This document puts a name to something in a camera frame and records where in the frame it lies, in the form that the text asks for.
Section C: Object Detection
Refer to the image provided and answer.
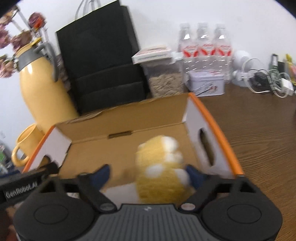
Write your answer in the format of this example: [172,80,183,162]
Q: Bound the orange red cardboard box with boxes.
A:
[24,93,243,186]

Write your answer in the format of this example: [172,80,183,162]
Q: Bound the left water bottle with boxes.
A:
[178,23,198,76]

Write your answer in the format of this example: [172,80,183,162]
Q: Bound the tangled chargers and cables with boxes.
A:
[242,53,296,98]

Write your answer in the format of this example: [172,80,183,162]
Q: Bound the white tin box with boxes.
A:
[187,70,225,97]

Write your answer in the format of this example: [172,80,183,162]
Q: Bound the yellow ceramic mug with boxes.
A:
[11,123,44,167]

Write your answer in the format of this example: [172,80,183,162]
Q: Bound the black paper bag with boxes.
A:
[56,1,149,114]

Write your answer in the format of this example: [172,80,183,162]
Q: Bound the water bottle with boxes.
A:
[213,24,232,83]
[197,23,215,70]
[178,23,198,76]

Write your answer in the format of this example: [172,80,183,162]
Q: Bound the yellow white plush toy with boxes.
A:
[104,135,197,204]

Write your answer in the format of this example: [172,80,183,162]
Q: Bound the middle water bottle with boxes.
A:
[197,23,215,70]

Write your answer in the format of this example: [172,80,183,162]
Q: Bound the clear seed container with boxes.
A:
[132,46,185,98]

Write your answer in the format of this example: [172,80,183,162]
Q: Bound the dried pink flowers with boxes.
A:
[1,5,46,78]

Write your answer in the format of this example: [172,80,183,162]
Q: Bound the right water bottle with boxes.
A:
[213,24,232,83]

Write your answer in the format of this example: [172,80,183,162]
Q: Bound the yellow thermos jug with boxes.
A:
[16,38,79,133]

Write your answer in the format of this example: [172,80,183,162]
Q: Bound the white round camera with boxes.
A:
[232,50,252,87]

